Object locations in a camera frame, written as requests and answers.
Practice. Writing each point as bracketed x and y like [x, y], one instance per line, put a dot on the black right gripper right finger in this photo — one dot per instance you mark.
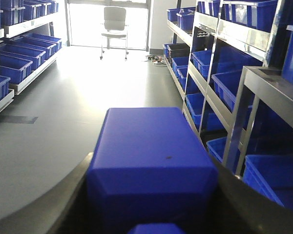
[235, 208]

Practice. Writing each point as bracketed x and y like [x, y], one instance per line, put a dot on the steel shelf rack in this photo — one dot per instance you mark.
[234, 96]
[27, 44]

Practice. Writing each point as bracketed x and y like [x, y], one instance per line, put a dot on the left steel shelf rack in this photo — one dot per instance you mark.
[27, 44]

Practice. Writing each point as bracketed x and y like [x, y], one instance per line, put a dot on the grey office chair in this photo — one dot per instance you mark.
[115, 25]

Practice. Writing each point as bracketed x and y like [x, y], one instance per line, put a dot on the right steel shelf rack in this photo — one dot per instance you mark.
[234, 96]

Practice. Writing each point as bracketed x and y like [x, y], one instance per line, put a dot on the small blue plastic bin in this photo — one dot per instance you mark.
[148, 166]

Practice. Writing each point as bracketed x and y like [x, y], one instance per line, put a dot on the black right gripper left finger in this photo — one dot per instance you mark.
[61, 210]

